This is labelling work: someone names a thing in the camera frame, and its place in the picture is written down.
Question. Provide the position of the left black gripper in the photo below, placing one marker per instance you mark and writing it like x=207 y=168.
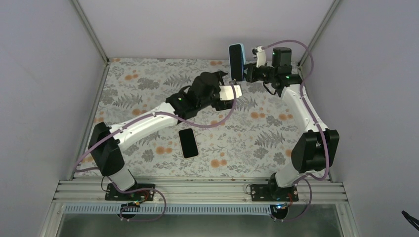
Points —
x=219 y=74

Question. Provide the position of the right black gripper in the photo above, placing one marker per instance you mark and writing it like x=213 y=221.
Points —
x=250 y=76

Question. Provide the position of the light blue cased phone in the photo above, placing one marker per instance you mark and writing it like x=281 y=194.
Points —
x=237 y=60

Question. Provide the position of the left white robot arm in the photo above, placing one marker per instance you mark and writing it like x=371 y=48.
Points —
x=108 y=141

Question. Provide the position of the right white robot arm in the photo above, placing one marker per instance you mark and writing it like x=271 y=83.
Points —
x=314 y=152

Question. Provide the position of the black phone on mat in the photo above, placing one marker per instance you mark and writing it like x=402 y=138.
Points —
x=188 y=143

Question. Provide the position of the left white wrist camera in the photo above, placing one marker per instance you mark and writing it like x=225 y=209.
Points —
x=227 y=92

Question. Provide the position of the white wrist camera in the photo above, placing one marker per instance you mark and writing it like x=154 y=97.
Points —
x=227 y=92
x=260 y=55

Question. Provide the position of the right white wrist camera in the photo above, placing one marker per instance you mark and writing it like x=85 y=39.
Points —
x=260 y=55

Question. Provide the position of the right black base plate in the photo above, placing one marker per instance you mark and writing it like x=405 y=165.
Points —
x=266 y=193

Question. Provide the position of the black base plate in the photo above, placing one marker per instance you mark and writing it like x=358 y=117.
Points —
x=139 y=192
x=266 y=193

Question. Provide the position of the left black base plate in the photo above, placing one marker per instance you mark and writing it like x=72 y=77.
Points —
x=139 y=192

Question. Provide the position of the aluminium rail frame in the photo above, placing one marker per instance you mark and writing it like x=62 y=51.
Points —
x=198 y=191

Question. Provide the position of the white slotted cable duct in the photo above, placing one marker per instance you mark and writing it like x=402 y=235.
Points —
x=172 y=209

